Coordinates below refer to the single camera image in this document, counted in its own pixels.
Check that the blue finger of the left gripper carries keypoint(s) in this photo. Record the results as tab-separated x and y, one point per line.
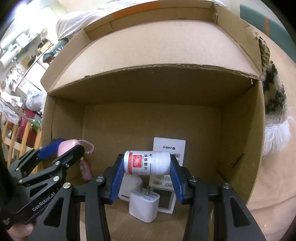
32	158
67	157

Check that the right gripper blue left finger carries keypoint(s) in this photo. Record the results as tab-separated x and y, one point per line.
61	218

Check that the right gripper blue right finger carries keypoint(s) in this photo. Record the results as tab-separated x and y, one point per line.
178	180

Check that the pink plush charm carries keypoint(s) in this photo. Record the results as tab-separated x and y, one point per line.
65	146

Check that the pink perfume bottle keychain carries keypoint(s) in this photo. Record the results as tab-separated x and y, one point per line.
85	170

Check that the white earbuds case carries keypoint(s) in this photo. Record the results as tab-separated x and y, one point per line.
129	184

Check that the white pill bottle red label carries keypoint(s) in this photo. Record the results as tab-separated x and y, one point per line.
147	163

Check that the white air conditioner remote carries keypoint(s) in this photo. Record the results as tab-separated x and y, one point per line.
162	184

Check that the white charger plug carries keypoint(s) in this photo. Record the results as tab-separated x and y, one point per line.
143	204

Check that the person's left hand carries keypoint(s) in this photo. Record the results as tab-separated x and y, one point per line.
21	232

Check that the wooden chair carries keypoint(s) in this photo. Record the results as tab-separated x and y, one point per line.
15	147

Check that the grey plastic bag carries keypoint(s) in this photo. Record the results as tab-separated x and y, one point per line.
35	100

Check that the white kitchen cabinet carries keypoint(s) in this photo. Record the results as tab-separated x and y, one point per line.
32	79

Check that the teal armchair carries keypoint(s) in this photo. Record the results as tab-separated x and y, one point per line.
49	56

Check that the white water heater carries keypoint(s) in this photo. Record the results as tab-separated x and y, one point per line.
9	55

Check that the black and cream fluffy blanket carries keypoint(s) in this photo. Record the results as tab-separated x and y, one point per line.
278	82

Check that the white duvet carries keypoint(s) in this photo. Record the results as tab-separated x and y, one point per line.
76	20

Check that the open cardboard box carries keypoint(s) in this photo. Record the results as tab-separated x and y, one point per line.
187	70

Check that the teal cushion with orange stripe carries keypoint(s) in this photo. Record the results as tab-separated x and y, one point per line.
265	24

